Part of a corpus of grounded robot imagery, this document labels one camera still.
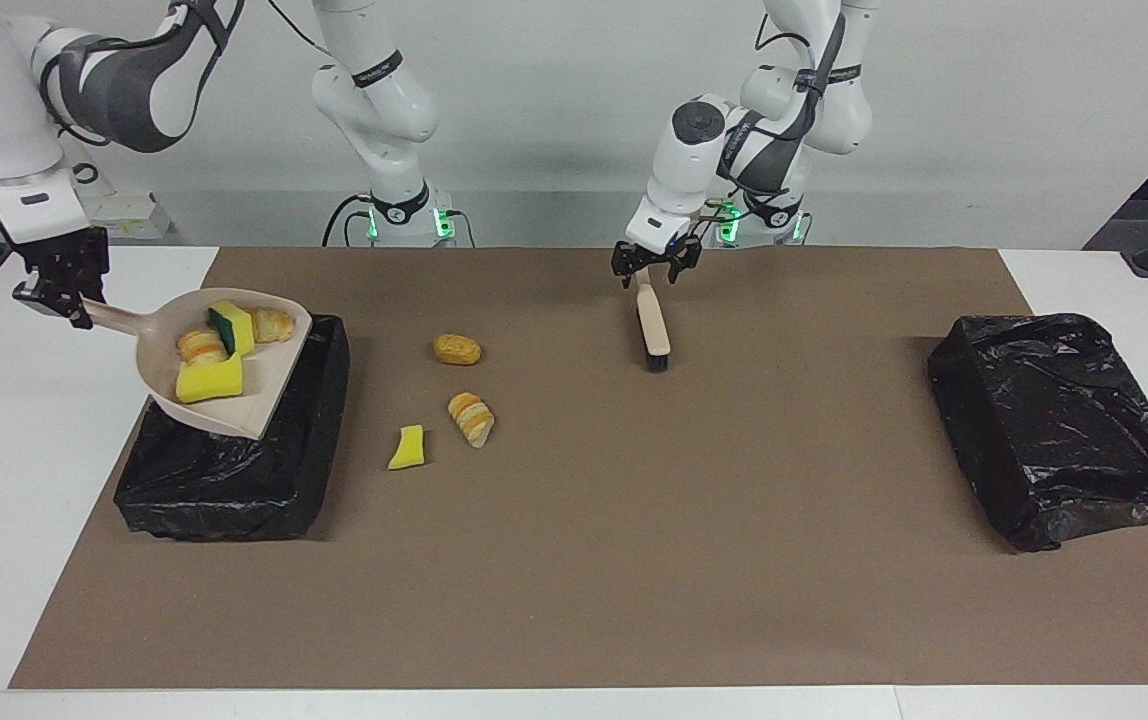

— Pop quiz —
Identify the white power strip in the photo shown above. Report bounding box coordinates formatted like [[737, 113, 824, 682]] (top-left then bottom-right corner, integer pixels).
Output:
[[89, 190, 175, 241]]

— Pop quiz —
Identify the black bag-lined bin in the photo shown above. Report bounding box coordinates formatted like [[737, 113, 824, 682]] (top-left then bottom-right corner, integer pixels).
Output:
[[114, 314, 351, 543], [927, 313, 1148, 553]]

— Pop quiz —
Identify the brown toy bread roll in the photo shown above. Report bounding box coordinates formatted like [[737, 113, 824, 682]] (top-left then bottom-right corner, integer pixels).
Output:
[[433, 333, 484, 366]]

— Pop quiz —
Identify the notched yellow sponge piece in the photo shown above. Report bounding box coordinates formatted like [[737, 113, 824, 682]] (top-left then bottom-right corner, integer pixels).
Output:
[[175, 355, 246, 405]]

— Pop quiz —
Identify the small yellow sponge piece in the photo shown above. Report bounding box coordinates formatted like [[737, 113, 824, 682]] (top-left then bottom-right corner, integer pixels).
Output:
[[387, 424, 428, 472]]

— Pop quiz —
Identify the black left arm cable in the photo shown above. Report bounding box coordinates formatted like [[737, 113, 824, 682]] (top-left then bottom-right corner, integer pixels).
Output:
[[754, 15, 850, 201]]

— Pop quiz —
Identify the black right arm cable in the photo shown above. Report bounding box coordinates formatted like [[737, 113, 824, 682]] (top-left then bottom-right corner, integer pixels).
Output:
[[34, 0, 375, 186]]

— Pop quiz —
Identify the beige plastic dustpan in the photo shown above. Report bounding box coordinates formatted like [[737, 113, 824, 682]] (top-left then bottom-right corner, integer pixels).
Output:
[[82, 288, 314, 441]]

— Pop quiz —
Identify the striped toy croissant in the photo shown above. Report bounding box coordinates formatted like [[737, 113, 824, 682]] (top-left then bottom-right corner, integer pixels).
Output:
[[447, 391, 496, 449], [250, 307, 296, 344], [175, 329, 230, 367]]

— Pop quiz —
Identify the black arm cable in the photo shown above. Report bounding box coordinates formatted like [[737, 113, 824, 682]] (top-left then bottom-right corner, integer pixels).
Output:
[[34, 0, 375, 186], [754, 15, 850, 201]]

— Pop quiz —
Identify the yellow sponge with green side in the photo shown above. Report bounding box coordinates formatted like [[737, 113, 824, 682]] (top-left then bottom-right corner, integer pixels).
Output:
[[208, 299, 257, 358]]

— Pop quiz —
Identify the brown table mat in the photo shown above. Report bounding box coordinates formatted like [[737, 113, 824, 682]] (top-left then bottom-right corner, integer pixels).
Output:
[[9, 246, 1148, 691]]

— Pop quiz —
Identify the beige hand brush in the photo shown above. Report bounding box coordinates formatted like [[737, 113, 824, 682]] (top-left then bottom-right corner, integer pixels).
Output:
[[633, 268, 674, 374]]

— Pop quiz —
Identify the black base power cable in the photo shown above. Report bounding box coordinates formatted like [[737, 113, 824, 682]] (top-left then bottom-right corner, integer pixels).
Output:
[[322, 193, 371, 248]]

